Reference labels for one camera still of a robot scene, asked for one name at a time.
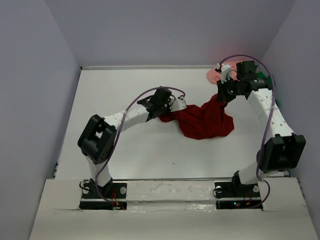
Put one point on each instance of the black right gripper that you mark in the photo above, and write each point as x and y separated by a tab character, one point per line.
222	96

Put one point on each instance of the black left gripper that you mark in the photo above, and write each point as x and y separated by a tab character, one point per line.
168	103

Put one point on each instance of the dark red t shirt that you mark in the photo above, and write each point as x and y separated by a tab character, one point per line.
202	122

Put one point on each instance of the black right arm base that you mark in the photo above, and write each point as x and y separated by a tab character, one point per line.
229	197

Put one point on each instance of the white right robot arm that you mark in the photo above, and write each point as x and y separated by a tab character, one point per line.
281	147

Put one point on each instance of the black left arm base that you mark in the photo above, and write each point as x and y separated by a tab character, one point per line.
111	197

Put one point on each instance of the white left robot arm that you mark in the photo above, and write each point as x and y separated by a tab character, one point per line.
101	134

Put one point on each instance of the pink crumpled t shirt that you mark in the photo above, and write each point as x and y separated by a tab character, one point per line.
213	76

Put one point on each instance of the green crumpled t shirt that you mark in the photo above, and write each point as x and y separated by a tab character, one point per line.
270	82

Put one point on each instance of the white front cover board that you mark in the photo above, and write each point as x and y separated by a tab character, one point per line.
172	210

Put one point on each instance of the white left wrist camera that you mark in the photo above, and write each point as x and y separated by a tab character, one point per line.
177	104

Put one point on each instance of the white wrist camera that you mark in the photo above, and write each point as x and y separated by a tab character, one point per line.
177	104
224	70

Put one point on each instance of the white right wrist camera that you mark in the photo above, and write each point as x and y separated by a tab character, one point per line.
224	70

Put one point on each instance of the aluminium front rail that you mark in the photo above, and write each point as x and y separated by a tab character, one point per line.
176	179

